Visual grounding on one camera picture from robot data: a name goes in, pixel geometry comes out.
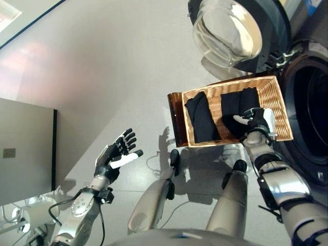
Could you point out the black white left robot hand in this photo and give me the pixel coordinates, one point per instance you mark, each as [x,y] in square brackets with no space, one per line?
[107,166]

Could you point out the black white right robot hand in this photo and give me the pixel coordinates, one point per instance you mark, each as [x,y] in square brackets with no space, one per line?
[261,120]

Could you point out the black garment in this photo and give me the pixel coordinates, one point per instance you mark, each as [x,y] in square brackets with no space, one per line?
[202,118]
[235,102]

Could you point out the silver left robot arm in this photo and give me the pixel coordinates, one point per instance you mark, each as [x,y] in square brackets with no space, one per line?
[82,205]

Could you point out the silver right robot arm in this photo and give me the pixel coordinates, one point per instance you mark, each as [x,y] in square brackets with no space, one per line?
[287,187]

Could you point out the grey front-loading washing machine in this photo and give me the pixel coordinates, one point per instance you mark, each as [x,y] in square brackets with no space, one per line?
[307,102]

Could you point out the rectangular wicker laundry basket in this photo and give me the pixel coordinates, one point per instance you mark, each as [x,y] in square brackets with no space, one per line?
[274,102]

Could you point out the white cylindrical device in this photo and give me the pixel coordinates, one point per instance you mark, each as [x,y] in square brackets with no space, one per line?
[38,211]

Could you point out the glossy brown wooden stool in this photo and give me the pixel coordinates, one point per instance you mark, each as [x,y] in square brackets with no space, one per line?
[175,115]

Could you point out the grey cabinet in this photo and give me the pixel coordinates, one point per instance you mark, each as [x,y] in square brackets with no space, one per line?
[25,128]

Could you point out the round glass washer door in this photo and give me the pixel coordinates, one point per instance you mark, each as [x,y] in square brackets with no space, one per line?
[274,25]

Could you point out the small brass plate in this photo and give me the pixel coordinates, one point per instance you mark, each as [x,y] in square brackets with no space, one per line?
[9,153]

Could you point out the grey robot torso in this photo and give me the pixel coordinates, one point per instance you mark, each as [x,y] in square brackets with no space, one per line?
[184,238]

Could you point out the small blue washer sticker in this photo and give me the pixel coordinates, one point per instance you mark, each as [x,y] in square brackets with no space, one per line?
[314,6]

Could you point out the white framed wall panel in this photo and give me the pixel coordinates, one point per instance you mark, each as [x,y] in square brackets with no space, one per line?
[9,12]

